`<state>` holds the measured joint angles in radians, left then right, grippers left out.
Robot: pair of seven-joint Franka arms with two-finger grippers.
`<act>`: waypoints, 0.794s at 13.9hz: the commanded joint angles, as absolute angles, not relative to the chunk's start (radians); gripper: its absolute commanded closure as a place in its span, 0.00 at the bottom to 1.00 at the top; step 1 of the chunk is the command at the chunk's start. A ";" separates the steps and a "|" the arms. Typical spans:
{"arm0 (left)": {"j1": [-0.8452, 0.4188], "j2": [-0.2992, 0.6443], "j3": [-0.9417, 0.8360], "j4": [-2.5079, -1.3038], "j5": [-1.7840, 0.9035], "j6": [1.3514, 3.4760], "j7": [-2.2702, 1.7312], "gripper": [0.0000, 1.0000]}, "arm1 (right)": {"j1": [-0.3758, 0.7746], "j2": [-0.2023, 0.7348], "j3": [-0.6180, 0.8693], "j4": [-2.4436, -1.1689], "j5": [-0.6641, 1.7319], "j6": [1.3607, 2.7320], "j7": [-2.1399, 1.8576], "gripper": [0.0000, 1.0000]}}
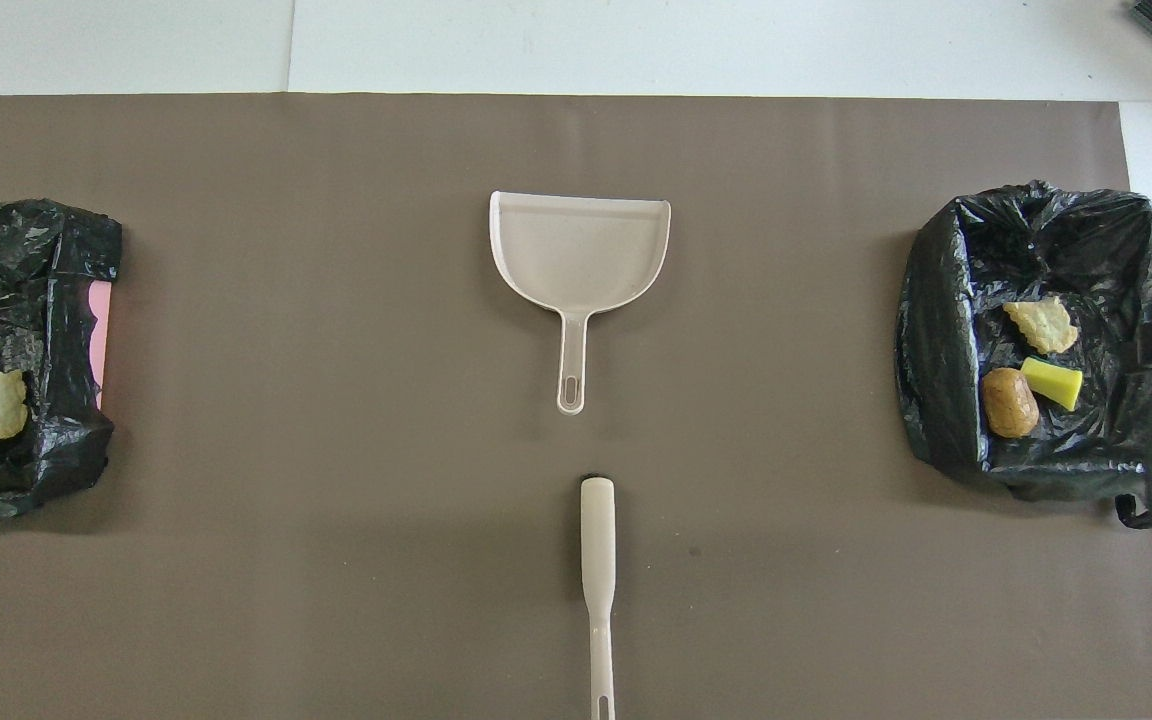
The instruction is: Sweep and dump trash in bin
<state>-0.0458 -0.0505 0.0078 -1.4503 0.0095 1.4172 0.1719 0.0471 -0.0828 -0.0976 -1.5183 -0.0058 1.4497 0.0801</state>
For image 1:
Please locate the small yellow sponge piece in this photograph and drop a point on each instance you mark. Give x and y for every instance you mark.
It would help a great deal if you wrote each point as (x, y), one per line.
(1051, 382)

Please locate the pale crusty bread piece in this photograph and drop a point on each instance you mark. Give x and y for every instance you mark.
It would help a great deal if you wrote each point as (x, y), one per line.
(1041, 325)

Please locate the brown bread roll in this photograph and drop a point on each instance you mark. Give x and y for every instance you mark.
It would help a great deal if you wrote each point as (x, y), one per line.
(1011, 403)

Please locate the pale pink plastic dustpan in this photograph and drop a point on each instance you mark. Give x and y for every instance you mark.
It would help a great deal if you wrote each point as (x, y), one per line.
(581, 250)

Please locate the beige brush with black bristles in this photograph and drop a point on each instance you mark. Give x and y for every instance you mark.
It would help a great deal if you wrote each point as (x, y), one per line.
(598, 540)

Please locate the pink bin with black bag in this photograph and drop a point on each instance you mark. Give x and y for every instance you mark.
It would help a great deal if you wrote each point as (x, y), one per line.
(16, 270)

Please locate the brown table mat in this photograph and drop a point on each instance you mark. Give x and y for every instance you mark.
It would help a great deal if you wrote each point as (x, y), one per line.
(336, 300)

